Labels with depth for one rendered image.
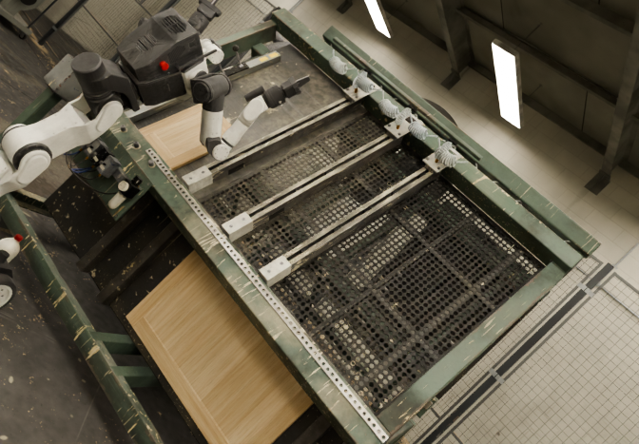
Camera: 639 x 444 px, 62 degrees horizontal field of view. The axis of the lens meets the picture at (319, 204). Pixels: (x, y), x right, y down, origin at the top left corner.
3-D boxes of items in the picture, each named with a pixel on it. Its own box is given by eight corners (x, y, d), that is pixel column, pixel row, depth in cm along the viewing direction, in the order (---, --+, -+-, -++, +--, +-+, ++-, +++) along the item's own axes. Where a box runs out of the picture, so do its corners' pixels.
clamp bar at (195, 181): (180, 183, 251) (175, 148, 232) (364, 92, 305) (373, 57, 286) (192, 198, 247) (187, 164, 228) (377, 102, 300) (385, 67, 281)
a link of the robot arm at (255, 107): (267, 105, 233) (247, 128, 234) (268, 105, 241) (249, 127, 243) (255, 94, 232) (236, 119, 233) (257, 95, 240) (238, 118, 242)
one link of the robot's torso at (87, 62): (79, 78, 196) (122, 57, 202) (63, 59, 201) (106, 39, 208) (104, 128, 220) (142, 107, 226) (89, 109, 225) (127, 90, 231)
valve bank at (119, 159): (46, 142, 251) (82, 106, 250) (67, 153, 264) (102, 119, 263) (94, 212, 230) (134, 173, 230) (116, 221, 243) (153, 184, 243)
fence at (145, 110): (125, 118, 272) (124, 112, 269) (275, 56, 315) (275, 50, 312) (129, 124, 270) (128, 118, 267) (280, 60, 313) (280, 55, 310)
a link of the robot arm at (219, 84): (210, 115, 220) (213, 84, 213) (193, 108, 223) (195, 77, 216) (227, 108, 230) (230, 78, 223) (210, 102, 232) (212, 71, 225)
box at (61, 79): (41, 79, 255) (67, 52, 255) (59, 90, 266) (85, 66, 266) (51, 93, 251) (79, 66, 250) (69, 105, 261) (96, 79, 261)
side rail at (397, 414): (370, 424, 201) (376, 416, 192) (540, 273, 250) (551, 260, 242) (385, 442, 197) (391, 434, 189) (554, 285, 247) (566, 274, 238)
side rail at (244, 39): (105, 98, 287) (100, 83, 279) (270, 34, 337) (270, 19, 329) (109, 105, 285) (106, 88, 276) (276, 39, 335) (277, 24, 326)
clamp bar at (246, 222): (219, 230, 238) (217, 198, 219) (404, 126, 291) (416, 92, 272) (232, 246, 233) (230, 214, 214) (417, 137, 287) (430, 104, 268)
